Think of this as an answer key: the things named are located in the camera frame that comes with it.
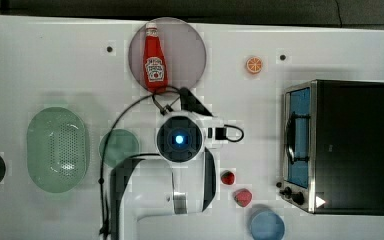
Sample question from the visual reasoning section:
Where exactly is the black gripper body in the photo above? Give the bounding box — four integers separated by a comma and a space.
179, 87, 212, 117

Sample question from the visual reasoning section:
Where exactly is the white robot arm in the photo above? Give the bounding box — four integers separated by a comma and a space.
107, 88, 217, 240

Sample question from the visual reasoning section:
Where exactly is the black toaster oven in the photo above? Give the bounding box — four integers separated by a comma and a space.
277, 80, 384, 216

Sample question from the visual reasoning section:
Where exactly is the red ketchup bottle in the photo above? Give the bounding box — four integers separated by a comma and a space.
143, 22, 168, 93

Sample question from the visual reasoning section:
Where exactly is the grey round plate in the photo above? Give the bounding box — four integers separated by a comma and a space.
128, 17, 207, 89

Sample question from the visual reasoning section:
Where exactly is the orange slice toy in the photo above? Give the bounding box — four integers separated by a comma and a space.
245, 56, 263, 74

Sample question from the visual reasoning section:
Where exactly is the pink red plush strawberry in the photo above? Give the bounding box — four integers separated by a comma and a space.
234, 189, 253, 207

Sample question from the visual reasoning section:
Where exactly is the green perforated colander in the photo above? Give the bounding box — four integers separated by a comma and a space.
27, 107, 89, 193

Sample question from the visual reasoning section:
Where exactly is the blue round bowl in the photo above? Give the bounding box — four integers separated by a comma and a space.
249, 210, 285, 240

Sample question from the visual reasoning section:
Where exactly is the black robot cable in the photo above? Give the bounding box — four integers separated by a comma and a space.
98, 85, 184, 238

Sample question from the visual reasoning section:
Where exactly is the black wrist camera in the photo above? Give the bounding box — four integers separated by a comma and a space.
207, 127, 227, 141

